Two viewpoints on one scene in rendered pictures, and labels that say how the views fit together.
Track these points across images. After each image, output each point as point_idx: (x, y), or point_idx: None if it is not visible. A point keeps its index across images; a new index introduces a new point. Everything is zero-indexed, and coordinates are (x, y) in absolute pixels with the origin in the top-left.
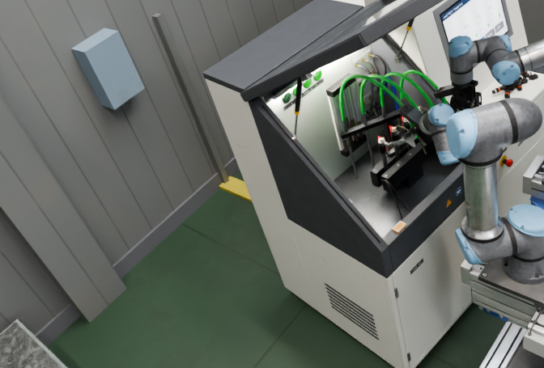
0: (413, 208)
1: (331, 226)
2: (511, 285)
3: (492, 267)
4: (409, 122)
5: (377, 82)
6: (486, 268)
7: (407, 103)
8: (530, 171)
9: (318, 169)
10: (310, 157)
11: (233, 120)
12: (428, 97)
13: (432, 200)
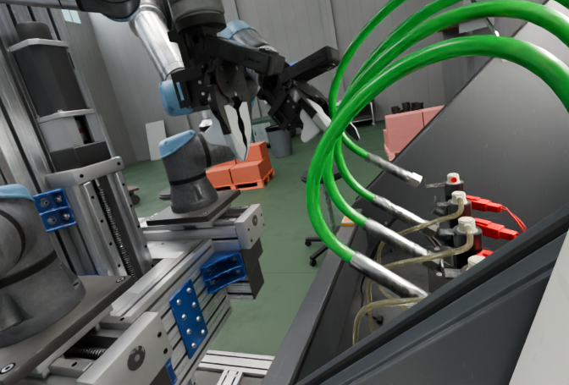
0: (388, 316)
1: None
2: None
3: (227, 195)
4: (447, 228)
5: None
6: (232, 193)
7: (325, 46)
8: (137, 327)
9: (448, 104)
10: (466, 85)
11: None
12: (334, 112)
13: (325, 259)
